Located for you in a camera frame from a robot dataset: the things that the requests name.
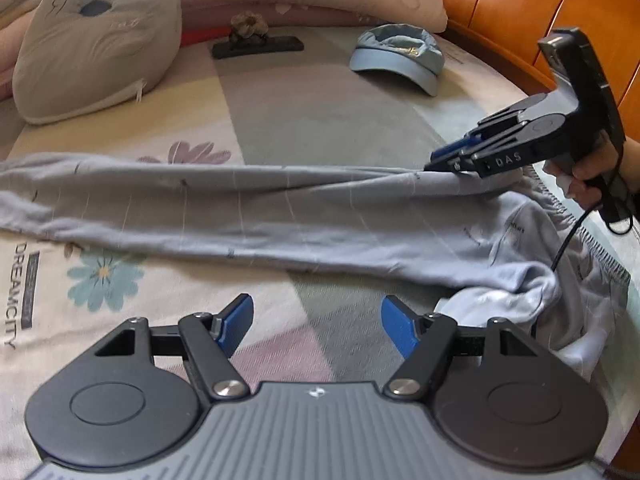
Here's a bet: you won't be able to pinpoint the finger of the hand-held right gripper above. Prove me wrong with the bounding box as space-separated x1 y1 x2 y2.
429 100 532 162
424 139 537 181

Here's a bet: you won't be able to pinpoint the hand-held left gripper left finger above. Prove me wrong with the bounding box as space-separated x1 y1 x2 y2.
92 294 255 402

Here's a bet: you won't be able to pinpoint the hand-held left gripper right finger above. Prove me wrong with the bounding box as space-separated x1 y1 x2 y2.
381 296 543 402

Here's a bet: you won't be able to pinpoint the grey pants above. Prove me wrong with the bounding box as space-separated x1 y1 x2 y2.
0 152 632 386

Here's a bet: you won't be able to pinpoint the person's right forearm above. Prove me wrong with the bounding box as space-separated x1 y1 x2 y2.
621 141 640 193

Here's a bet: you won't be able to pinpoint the person's right hand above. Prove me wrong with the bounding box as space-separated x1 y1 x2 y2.
559 144 624 209

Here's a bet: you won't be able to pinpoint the blue cap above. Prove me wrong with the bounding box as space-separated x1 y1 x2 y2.
348 23 446 97

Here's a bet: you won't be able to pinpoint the wooden headboard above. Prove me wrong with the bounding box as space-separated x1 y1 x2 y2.
425 0 640 128

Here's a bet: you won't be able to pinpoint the red cloth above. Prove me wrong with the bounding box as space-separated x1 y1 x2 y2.
179 29 223 47

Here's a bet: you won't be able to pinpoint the grey cat face cushion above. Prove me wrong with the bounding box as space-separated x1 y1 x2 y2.
11 0 183 126

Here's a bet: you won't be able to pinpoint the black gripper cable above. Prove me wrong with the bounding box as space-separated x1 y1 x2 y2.
550 207 635 272

